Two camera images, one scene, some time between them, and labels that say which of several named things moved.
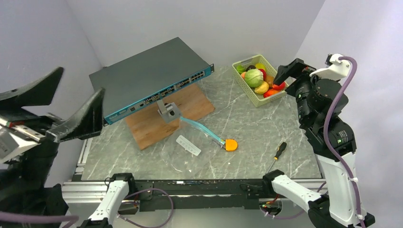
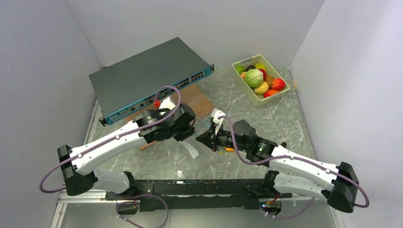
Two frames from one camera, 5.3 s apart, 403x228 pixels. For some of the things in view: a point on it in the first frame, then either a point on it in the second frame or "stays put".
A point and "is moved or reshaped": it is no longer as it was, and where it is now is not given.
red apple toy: x=264 y=73 stays put
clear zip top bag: x=193 y=149 is moved or reshaped
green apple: x=254 y=77 stays put
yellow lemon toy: x=262 y=89 stays put
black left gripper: x=90 y=116 -> x=188 y=130
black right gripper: x=293 y=69 -> x=207 y=139
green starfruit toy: x=240 y=69 stays put
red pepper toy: x=281 y=87 stays put
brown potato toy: x=269 y=79 stays put
